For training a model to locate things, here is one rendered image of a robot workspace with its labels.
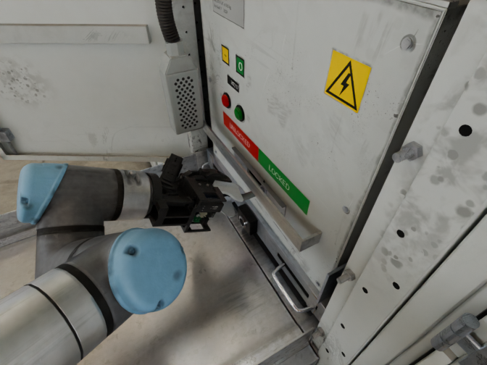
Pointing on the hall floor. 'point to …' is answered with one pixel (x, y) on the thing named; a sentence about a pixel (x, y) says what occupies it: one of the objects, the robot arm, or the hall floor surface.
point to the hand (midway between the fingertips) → (237, 191)
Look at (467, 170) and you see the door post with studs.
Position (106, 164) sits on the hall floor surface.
